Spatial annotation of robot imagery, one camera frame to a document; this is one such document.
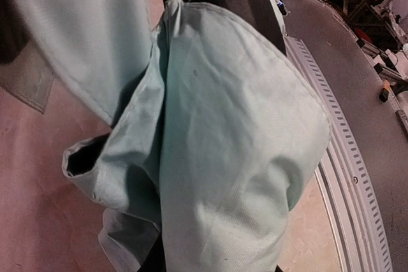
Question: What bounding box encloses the mint green black umbrella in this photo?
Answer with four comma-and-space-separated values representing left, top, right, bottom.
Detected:
13, 0, 331, 271

